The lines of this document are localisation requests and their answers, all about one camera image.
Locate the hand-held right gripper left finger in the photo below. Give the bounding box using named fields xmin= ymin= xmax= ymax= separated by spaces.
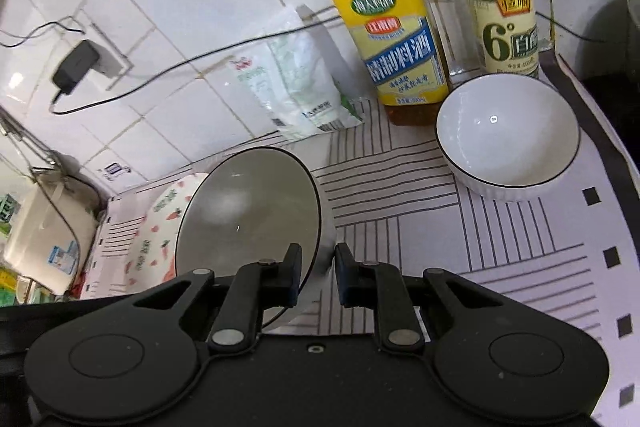
xmin=132 ymin=243 xmax=304 ymax=355

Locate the black rice cooker cord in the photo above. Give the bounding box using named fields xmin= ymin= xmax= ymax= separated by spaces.
xmin=30 ymin=167 xmax=83 ymax=268

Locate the white rice cooker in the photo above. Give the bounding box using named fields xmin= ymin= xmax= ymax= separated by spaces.
xmin=4 ymin=174 xmax=103 ymax=297

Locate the striped white tablecloth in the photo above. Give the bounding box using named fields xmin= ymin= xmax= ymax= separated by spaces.
xmin=80 ymin=52 xmax=640 ymax=423

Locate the black power adapter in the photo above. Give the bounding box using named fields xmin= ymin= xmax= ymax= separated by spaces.
xmin=52 ymin=39 xmax=100 ymax=95

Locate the rabbit print white plate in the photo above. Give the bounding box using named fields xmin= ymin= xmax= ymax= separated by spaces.
xmin=121 ymin=172 xmax=211 ymax=295

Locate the yellow label cooking wine bottle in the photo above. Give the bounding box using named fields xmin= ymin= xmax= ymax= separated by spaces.
xmin=317 ymin=0 xmax=451 ymax=128

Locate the thin black cable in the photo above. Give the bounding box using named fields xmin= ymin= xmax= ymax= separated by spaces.
xmin=49 ymin=0 xmax=608 ymax=115
xmin=0 ymin=20 xmax=86 ymax=48

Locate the black wok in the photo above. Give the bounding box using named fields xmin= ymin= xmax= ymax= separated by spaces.
xmin=582 ymin=0 xmax=640 ymax=148

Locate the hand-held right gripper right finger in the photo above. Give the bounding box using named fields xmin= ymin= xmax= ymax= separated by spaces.
xmin=334 ymin=243 xmax=506 ymax=353

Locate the white wall socket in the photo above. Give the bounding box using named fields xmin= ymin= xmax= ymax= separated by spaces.
xmin=82 ymin=34 xmax=135 ymax=78

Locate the white salt bag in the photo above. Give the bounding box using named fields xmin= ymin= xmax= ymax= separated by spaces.
xmin=227 ymin=4 xmax=366 ymax=142

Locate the white bowl with dark rim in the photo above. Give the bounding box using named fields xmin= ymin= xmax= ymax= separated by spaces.
xmin=174 ymin=147 xmax=337 ymax=333
xmin=435 ymin=74 xmax=581 ymax=204

